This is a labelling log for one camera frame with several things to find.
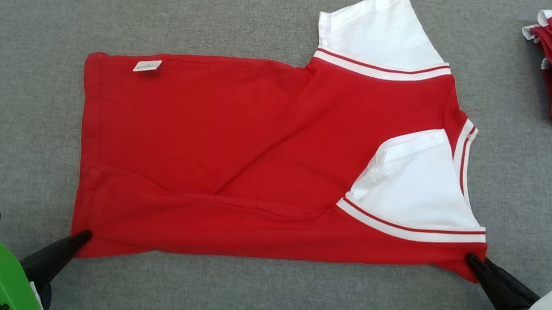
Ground red t-shirt white sleeves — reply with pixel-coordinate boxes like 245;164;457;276
59;0;521;310

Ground grey fabric sofa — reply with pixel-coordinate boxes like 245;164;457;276
0;0;552;310

